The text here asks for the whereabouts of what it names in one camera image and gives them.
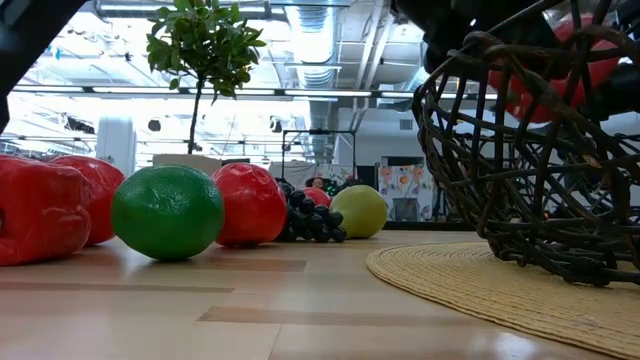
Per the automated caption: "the floral print panel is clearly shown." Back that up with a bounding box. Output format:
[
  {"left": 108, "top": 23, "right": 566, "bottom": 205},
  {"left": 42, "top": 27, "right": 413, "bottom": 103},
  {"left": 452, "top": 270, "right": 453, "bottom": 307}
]
[{"left": 378, "top": 164, "right": 440, "bottom": 222}]

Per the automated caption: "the green lime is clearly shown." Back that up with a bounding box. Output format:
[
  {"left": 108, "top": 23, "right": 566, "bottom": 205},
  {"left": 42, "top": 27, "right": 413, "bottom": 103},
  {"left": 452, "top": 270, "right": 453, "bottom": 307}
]
[{"left": 110, "top": 163, "right": 226, "bottom": 261}]

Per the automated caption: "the black metal rack frame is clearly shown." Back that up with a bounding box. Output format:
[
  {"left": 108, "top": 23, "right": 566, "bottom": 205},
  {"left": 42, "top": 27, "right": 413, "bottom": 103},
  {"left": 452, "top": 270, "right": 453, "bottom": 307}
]
[{"left": 281, "top": 128, "right": 358, "bottom": 190}]

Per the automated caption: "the red apple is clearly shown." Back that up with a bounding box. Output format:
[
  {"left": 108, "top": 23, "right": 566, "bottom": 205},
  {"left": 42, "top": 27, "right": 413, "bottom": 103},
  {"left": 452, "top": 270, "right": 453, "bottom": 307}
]
[{"left": 301, "top": 186, "right": 333, "bottom": 209}]

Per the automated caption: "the white round column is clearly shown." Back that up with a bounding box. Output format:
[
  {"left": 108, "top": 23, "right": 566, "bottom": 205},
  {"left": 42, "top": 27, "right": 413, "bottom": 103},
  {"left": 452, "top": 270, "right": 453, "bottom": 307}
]
[{"left": 95, "top": 114, "right": 138, "bottom": 177}]

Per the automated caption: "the white hanging cloth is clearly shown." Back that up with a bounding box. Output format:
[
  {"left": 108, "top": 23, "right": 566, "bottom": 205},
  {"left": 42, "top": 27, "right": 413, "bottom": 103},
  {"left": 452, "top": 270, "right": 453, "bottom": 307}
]
[{"left": 268, "top": 160, "right": 317, "bottom": 189}]

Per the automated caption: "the grey bin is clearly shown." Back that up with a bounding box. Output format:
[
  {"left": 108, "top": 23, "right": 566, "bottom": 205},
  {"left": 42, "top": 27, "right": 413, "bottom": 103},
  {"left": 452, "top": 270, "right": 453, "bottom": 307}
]
[{"left": 392, "top": 197, "right": 421, "bottom": 222}]

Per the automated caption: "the dark purple grape bunch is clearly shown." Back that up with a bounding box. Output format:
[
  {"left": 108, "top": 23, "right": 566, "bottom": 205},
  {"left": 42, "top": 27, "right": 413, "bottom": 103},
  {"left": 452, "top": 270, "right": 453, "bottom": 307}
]
[{"left": 275, "top": 180, "right": 348, "bottom": 244}]

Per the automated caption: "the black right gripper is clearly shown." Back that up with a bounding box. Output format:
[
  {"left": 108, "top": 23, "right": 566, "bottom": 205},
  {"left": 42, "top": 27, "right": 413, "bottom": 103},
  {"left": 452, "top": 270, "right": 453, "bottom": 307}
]
[{"left": 391, "top": 0, "right": 567, "bottom": 76}]

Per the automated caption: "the yellow-green pear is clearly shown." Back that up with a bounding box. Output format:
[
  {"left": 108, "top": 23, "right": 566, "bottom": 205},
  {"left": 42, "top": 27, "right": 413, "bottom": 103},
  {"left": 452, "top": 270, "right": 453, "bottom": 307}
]
[{"left": 328, "top": 184, "right": 389, "bottom": 240}]

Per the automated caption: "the silver corrugated ceiling duct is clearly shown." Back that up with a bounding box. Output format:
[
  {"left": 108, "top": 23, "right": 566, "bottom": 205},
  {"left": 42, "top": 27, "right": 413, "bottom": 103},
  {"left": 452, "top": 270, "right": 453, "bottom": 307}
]
[{"left": 284, "top": 0, "right": 342, "bottom": 166}]

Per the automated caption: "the dark woven wicker basket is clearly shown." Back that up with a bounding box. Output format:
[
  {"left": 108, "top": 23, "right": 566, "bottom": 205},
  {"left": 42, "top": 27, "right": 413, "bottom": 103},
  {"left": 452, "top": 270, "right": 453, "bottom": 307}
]
[{"left": 412, "top": 0, "right": 640, "bottom": 289}]

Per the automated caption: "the black upright panel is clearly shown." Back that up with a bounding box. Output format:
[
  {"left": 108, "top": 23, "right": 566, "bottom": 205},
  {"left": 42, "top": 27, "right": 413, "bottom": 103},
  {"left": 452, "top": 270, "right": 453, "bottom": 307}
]
[{"left": 355, "top": 164, "right": 380, "bottom": 188}]

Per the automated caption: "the red bell pepper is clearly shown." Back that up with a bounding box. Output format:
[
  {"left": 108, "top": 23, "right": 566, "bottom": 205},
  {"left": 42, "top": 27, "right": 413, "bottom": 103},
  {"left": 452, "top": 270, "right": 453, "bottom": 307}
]
[
  {"left": 49, "top": 154, "right": 126, "bottom": 247},
  {"left": 210, "top": 162, "right": 289, "bottom": 249},
  {"left": 487, "top": 13, "right": 621, "bottom": 125},
  {"left": 0, "top": 153, "right": 93, "bottom": 267}
]

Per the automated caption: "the green plant in white pot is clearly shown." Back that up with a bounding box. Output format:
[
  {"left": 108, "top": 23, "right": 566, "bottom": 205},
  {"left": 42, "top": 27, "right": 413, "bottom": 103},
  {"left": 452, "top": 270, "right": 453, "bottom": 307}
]
[{"left": 145, "top": 0, "right": 268, "bottom": 176}]

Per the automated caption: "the round yellow woven placemat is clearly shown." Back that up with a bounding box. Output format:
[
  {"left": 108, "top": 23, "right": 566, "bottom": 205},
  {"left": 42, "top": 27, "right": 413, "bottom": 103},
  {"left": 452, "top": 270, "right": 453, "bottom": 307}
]
[{"left": 364, "top": 242, "right": 640, "bottom": 360}]

